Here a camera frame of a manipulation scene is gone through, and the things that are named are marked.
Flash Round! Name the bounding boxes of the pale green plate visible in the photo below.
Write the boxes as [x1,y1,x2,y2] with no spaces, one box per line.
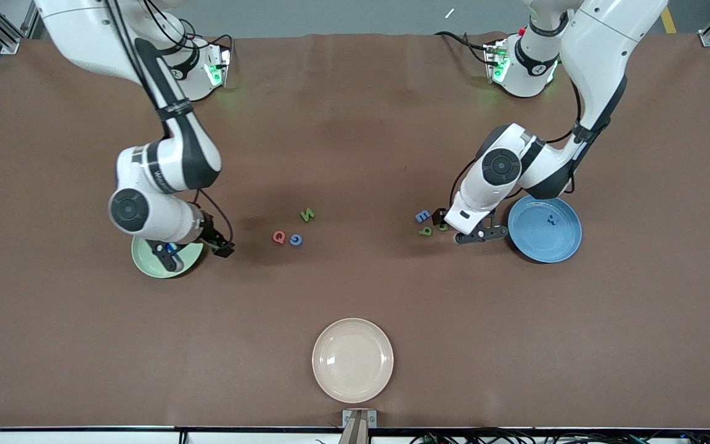
[131,234,205,279]

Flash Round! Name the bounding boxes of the blue plate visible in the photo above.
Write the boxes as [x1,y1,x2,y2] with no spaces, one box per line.
[507,196,583,264]

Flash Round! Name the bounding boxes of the brown table cover sheet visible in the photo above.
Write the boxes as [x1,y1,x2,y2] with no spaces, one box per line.
[0,32,710,429]

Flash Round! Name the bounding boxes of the cream plate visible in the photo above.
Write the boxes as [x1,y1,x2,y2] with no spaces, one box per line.
[312,318,394,405]

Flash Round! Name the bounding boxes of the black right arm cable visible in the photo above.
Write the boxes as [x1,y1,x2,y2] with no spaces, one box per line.
[104,0,235,246]

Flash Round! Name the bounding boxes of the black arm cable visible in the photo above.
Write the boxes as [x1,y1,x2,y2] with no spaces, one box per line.
[104,0,235,246]
[449,77,584,210]

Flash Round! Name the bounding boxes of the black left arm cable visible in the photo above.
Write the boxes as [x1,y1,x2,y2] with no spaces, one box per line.
[449,77,584,210]

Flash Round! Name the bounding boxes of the black base cable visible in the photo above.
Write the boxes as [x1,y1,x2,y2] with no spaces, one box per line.
[207,34,234,64]
[434,31,492,66]

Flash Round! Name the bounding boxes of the grey metal camera bracket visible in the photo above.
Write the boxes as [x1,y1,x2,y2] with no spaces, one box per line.
[342,409,378,444]

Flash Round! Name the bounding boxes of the tangled black cables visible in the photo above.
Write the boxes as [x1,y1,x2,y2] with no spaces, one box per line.
[409,427,710,444]

